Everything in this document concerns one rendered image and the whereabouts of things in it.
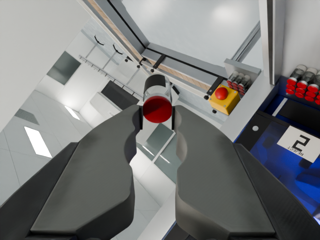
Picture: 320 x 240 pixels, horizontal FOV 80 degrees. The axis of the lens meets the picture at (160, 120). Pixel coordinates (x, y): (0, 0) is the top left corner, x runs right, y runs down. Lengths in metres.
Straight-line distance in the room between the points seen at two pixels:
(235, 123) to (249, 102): 0.08
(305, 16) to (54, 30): 1.44
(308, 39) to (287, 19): 0.06
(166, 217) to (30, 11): 1.40
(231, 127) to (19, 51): 1.38
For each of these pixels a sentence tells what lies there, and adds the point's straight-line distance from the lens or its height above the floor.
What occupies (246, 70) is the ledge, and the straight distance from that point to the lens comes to 0.71.
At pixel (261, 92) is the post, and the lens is 0.66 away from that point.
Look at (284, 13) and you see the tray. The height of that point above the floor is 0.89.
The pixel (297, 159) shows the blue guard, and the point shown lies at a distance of 0.59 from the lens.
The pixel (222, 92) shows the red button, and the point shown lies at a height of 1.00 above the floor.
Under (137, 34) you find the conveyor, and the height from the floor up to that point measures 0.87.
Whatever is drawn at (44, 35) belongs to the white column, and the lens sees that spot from 1.61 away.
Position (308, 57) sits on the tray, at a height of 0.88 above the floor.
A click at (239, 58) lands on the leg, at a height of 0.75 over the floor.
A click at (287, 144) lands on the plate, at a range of 0.60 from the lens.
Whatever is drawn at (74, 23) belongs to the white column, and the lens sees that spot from 1.65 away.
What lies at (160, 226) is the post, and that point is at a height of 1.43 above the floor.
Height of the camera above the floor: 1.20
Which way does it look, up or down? 2 degrees down
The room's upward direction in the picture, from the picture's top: 143 degrees counter-clockwise
